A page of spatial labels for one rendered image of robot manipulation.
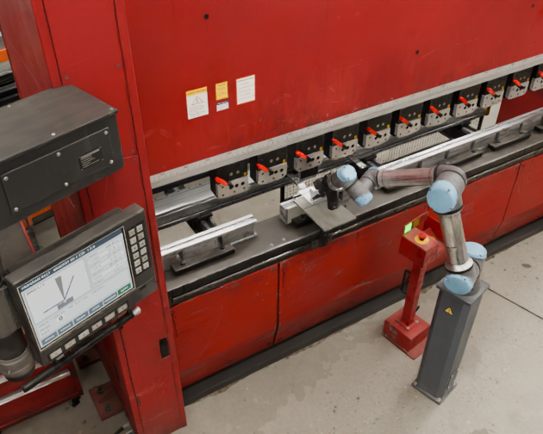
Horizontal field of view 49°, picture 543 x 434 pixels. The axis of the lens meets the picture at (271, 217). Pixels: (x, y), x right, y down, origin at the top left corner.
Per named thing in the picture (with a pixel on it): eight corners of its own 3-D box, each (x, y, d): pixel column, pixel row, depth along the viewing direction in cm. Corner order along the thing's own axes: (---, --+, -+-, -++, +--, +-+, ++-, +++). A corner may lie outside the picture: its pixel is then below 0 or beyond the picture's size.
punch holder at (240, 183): (218, 201, 258) (216, 169, 248) (209, 190, 264) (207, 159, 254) (248, 189, 265) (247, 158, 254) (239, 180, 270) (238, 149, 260)
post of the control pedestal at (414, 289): (408, 326, 341) (423, 257, 307) (400, 321, 344) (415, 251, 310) (414, 322, 343) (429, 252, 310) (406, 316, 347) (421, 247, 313)
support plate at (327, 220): (324, 232, 271) (325, 230, 270) (293, 201, 289) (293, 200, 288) (356, 219, 278) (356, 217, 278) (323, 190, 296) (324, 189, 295)
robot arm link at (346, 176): (351, 185, 254) (338, 170, 254) (340, 193, 264) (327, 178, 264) (362, 174, 258) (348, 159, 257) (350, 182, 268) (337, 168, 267)
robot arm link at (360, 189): (379, 189, 264) (363, 171, 263) (369, 202, 256) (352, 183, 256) (368, 197, 270) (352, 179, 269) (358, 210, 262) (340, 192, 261)
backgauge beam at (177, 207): (148, 236, 285) (146, 219, 279) (138, 220, 294) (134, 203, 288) (489, 114, 378) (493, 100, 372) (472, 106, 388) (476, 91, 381)
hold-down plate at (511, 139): (494, 151, 346) (495, 147, 344) (487, 147, 349) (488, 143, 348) (529, 138, 358) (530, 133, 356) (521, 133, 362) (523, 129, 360)
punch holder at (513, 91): (507, 100, 332) (514, 72, 321) (495, 94, 337) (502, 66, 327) (525, 94, 338) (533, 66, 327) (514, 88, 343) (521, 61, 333)
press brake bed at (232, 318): (179, 411, 311) (162, 300, 259) (164, 381, 325) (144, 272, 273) (558, 224, 433) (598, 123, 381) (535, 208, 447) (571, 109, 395)
